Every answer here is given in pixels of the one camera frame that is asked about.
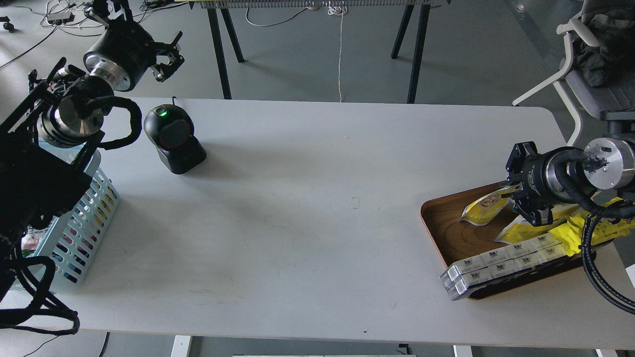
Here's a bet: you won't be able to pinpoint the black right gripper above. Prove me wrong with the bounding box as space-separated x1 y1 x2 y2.
506 141 559 227

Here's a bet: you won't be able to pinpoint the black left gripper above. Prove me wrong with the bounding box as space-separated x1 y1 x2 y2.
83 0 185 91

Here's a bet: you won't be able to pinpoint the yellow white snack pouch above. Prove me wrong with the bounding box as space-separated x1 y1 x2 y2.
460 185 518 226

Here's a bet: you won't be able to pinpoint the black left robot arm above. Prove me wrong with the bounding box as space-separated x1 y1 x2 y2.
0 0 185 337

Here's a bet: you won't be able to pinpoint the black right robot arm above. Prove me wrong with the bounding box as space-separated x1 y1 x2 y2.
506 109 635 227

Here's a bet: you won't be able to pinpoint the yellow cream snack pouch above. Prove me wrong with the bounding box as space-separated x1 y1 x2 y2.
494 204 580 244

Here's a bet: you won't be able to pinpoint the yellow cartoon snack bag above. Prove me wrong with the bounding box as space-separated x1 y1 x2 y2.
548 209 635 257

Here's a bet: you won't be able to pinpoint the white boxed snack row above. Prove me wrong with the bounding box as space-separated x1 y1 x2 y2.
440 233 567 294
440 244 571 301

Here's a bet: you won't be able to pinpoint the light blue plastic basket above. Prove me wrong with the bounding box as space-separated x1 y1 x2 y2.
29 151 121 294

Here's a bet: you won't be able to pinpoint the black table trestle legs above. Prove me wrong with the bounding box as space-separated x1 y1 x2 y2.
202 0 438 104

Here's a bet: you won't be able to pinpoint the black barcode scanner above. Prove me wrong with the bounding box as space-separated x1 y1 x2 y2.
143 96 207 175

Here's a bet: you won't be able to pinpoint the brown wooden tray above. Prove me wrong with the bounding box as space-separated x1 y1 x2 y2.
420 182 581 300

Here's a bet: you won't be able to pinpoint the floor cables and adapter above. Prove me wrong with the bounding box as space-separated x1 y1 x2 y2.
0 0 174 70

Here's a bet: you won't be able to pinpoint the white hanging cable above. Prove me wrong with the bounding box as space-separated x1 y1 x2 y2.
246 4 348 103

